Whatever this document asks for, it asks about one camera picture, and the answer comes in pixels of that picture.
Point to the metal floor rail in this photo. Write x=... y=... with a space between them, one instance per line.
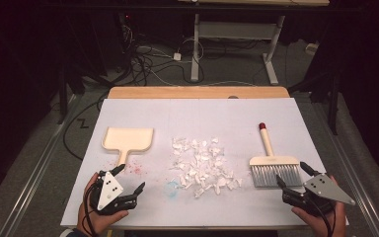
x=358 y=184
x=36 y=171

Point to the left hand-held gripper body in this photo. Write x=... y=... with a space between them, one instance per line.
x=110 y=192

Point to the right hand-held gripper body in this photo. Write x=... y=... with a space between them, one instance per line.
x=324 y=189

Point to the person's right hand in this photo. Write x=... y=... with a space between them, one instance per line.
x=329 y=225

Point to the cream brush with grey bristles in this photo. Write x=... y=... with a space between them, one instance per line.
x=274 y=163

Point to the white metal desk frame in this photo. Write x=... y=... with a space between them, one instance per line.
x=195 y=49

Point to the pile of white paper scraps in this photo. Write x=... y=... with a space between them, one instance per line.
x=204 y=166

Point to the white power adapter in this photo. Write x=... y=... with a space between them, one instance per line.
x=177 y=56

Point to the person's left hand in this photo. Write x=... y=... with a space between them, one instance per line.
x=93 y=222

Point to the cream plastic dustpan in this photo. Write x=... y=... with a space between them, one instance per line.
x=128 y=140

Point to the white table cover sheet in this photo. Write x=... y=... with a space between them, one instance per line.
x=197 y=121

